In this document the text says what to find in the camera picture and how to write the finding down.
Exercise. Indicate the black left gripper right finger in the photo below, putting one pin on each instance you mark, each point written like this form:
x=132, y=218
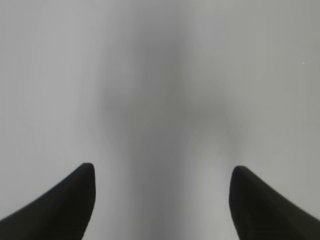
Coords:
x=259, y=212

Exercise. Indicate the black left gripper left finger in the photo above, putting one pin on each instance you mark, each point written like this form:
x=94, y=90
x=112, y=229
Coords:
x=61, y=213

